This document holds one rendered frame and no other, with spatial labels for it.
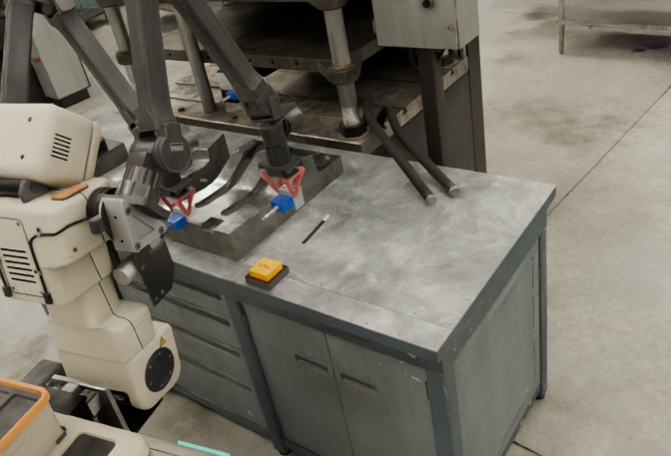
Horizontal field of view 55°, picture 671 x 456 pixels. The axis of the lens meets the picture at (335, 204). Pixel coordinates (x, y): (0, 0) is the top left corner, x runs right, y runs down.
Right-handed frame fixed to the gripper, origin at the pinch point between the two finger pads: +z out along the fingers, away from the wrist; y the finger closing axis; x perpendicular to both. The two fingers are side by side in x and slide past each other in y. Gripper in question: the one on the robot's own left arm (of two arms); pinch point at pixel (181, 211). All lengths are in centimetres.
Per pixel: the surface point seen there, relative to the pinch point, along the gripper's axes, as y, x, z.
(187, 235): -1.0, 1.5, 7.0
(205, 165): 20.4, -27.5, 3.3
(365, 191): -32, -41, 11
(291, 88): 36, -91, 4
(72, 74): 384, -196, 61
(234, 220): -15.6, -4.2, 1.9
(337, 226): -34.8, -22.9, 10.9
